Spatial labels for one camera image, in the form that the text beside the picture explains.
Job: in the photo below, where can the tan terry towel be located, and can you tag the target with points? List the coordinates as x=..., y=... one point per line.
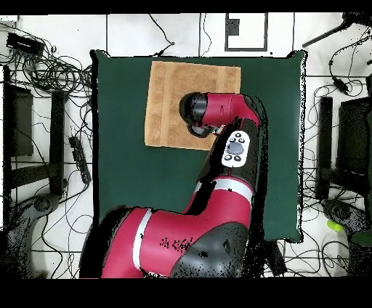
x=165, y=101

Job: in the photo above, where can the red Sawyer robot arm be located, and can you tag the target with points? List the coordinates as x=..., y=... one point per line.
x=203, y=226

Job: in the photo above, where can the dark green table cloth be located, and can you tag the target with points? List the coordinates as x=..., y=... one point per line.
x=130, y=180

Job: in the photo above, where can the wide black power strip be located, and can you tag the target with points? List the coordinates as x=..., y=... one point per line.
x=277, y=258

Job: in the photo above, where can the grey tripod base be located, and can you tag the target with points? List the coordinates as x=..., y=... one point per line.
x=40, y=204
x=343, y=213

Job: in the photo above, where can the black tripod leg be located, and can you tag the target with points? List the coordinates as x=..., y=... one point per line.
x=325, y=35

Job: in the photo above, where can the black hub box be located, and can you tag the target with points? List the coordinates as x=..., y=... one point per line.
x=24, y=44

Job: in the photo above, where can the black frame stand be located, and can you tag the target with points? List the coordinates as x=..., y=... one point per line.
x=56, y=139
x=353, y=139

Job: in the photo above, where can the black square floor frame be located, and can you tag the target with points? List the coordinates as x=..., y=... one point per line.
x=232, y=27

